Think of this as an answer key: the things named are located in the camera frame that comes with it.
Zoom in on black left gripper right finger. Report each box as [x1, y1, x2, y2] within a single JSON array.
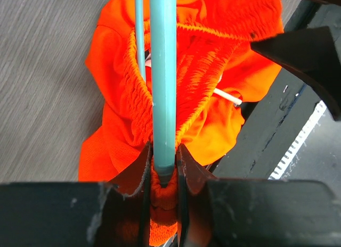
[[176, 144, 340, 246]]

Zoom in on white slotted cable duct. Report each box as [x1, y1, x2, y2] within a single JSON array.
[[268, 101, 327, 180]]

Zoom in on orange shorts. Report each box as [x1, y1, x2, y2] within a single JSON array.
[[78, 0, 285, 246]]

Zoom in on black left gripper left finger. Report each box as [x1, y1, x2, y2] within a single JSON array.
[[1, 143, 152, 246]]

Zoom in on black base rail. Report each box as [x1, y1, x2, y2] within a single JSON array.
[[207, 0, 341, 180]]

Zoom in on teal hanger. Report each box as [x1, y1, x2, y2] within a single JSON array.
[[149, 0, 176, 187]]

